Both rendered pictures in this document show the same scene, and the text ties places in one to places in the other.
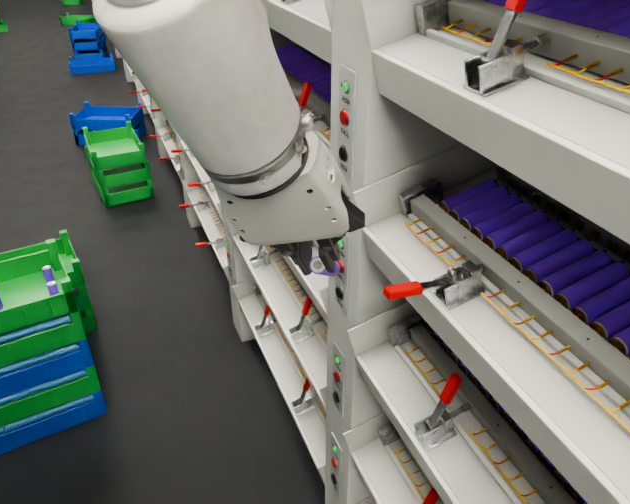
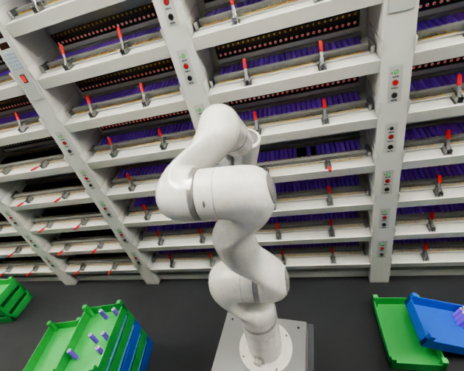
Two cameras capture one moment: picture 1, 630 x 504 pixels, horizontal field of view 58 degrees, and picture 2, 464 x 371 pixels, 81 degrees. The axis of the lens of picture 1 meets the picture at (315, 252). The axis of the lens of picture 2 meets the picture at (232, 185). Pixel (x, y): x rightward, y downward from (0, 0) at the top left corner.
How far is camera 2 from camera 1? 84 cm
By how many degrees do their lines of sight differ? 42
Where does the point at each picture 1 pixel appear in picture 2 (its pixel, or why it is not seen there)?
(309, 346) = (208, 240)
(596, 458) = (309, 171)
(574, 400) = (299, 168)
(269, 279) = (171, 242)
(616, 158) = (291, 129)
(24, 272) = (83, 328)
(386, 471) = (260, 236)
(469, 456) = (281, 203)
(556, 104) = (272, 129)
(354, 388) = not seen: hidden behind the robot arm
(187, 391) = (166, 309)
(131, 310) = not seen: hidden behind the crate
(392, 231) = not seen: hidden behind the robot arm
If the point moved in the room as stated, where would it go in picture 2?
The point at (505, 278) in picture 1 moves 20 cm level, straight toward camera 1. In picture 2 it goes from (272, 163) to (306, 177)
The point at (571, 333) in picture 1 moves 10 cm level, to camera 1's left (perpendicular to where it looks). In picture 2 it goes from (289, 161) to (280, 173)
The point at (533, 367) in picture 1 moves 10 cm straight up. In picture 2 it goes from (289, 170) to (286, 150)
